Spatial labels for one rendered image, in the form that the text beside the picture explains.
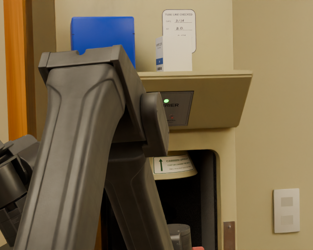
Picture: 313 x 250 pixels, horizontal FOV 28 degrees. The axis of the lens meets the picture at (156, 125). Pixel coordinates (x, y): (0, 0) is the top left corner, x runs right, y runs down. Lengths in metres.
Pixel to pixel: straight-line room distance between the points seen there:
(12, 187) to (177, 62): 0.36
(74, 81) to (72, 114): 0.04
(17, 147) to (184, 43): 0.33
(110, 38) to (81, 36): 0.05
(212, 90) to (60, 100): 0.54
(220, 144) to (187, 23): 0.23
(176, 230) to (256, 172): 0.70
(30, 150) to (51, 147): 0.43
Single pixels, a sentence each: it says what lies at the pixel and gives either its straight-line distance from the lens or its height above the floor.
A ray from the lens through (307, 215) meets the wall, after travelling 1.70.
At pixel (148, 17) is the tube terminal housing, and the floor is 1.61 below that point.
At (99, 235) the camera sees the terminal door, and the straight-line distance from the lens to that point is 0.82.
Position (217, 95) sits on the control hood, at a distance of 1.06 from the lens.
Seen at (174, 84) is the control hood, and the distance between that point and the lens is 1.02.
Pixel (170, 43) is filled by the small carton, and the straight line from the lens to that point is 1.04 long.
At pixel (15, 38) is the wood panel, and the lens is 1.02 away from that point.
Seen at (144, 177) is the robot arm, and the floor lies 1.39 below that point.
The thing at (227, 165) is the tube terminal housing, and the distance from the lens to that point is 1.16.
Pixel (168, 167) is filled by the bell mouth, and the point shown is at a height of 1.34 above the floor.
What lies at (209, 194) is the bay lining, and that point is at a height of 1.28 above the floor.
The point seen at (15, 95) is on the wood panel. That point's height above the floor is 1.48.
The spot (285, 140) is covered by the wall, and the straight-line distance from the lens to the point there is 1.65.
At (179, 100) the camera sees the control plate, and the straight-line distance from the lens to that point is 1.05.
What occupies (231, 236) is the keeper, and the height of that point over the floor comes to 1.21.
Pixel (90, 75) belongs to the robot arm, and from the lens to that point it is 0.54.
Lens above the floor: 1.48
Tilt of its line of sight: 3 degrees down
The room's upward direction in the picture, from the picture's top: 2 degrees counter-clockwise
